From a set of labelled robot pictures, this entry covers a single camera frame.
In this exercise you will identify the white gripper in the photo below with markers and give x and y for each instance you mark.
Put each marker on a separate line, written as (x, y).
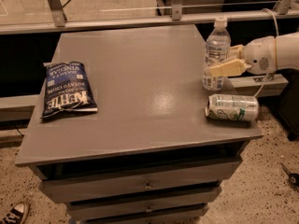
(259, 56)

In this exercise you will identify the clear plastic water bottle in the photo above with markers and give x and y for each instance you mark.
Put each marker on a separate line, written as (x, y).
(217, 46)

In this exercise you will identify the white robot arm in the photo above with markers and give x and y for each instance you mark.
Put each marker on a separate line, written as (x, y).
(287, 52)

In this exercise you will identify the green 7up can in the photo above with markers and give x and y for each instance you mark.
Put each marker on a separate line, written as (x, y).
(232, 107)

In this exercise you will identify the black tool on floor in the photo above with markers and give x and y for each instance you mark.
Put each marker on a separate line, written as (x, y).
(292, 177)

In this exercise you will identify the blue kettle chips bag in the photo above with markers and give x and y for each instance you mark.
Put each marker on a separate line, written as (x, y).
(67, 89)

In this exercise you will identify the middle grey drawer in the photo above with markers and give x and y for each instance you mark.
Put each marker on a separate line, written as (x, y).
(144, 203)

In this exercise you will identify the grey drawer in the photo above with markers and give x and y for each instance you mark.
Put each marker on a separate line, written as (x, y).
(144, 203)
(155, 217)
(179, 174)

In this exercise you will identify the top grey drawer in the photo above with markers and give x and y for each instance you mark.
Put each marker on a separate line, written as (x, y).
(179, 174)

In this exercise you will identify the bottom grey drawer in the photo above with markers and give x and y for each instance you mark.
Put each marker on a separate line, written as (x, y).
(155, 217)

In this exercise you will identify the black white sneaker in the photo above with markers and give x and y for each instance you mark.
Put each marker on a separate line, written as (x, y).
(17, 215)

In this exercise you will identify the metal railing frame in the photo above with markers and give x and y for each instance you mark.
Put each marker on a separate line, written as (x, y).
(49, 16)

